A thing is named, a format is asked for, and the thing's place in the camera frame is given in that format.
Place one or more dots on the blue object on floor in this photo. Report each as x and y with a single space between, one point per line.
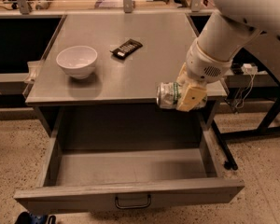
29 218

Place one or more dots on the open grey top drawer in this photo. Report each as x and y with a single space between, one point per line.
84 173

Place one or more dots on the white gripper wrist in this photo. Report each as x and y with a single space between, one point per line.
203 64

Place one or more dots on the white power adapter with cables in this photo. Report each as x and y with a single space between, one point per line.
250 71

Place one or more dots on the green white 7up can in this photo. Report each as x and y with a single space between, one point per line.
167 95

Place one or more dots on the black snack bar packet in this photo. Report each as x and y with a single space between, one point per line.
126 49

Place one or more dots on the grey metal drawer cabinet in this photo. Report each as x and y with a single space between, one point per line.
119 98

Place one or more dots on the white ceramic bowl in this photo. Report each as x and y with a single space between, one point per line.
78 61

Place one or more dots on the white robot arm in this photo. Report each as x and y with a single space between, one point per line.
235 24

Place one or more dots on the metal drawer handle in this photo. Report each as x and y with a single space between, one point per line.
133 201

